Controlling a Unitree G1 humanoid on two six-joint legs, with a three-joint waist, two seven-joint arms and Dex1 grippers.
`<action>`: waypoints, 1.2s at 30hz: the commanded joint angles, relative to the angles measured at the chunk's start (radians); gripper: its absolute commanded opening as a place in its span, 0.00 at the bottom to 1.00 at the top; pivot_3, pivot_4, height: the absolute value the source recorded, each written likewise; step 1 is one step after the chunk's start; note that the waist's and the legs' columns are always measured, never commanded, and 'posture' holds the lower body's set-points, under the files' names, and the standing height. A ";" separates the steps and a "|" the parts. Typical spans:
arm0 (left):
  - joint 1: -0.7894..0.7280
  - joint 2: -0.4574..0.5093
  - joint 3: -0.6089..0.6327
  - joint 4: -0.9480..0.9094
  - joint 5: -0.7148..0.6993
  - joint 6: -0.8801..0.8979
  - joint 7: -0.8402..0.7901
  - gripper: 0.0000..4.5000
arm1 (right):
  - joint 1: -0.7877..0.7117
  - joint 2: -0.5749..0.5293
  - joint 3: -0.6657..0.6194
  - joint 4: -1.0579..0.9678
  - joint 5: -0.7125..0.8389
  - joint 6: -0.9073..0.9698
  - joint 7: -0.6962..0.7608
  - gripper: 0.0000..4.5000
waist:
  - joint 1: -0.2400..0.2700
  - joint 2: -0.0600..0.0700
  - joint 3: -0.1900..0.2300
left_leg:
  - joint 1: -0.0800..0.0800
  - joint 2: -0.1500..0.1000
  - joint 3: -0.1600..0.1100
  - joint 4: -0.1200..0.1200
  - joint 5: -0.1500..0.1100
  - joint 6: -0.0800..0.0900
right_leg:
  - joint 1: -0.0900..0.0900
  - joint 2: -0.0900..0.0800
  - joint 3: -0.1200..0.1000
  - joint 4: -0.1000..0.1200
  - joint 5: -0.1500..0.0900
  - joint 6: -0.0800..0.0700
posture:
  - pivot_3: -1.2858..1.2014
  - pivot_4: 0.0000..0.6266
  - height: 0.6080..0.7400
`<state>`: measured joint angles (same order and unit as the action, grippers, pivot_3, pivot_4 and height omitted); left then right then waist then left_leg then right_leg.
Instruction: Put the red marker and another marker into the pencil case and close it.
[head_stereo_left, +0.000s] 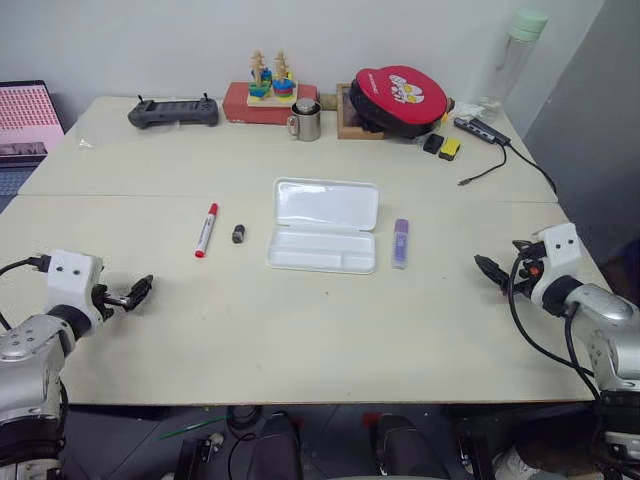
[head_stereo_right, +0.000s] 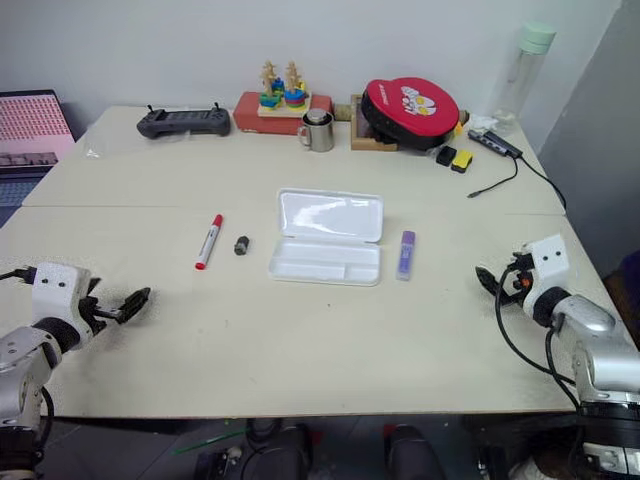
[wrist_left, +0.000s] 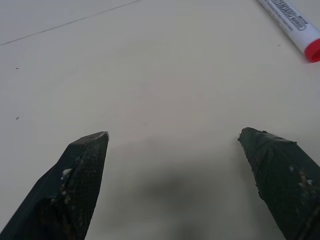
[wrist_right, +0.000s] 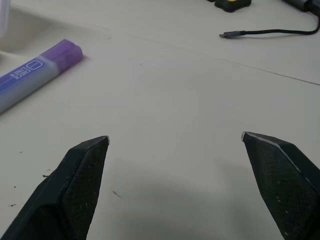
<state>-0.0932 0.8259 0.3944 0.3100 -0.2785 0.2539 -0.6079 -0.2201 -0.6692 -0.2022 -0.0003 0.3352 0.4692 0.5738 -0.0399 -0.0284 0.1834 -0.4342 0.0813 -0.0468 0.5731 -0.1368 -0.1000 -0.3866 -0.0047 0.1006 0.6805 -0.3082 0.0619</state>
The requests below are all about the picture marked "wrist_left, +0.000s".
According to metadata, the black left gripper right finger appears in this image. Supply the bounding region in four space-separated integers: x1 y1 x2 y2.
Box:
237 126 320 240

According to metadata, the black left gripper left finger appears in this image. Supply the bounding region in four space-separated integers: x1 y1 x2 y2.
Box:
0 130 110 240

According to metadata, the white whiteboard marker red cap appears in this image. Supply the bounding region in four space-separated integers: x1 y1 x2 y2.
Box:
256 0 320 64

